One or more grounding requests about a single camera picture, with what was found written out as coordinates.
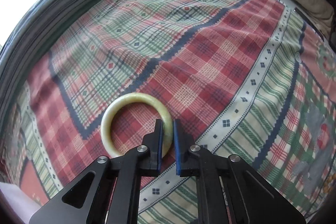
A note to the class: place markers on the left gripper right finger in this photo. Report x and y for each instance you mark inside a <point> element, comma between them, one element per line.
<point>186,152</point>

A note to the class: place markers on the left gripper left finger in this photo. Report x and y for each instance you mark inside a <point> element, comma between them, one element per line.
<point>151,162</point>

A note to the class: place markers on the pale jade bangle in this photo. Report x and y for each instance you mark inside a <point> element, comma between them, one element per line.
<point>126,119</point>

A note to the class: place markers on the patchwork plaid bedspread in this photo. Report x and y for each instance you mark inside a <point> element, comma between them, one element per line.
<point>249,77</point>

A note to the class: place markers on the grey box at bed edge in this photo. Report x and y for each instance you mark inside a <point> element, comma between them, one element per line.
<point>19,202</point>

